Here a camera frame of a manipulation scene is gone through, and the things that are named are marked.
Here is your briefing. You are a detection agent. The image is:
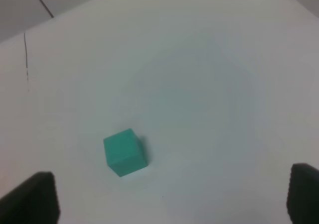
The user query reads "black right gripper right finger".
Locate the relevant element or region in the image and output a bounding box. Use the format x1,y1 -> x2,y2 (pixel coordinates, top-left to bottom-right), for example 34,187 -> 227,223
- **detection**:
286,163 -> 319,224

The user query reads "green block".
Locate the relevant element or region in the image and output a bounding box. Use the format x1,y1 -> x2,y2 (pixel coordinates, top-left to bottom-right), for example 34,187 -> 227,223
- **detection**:
103,128 -> 148,177

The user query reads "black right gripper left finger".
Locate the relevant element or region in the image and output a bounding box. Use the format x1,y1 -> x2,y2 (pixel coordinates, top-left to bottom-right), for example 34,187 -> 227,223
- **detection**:
0,172 -> 60,224

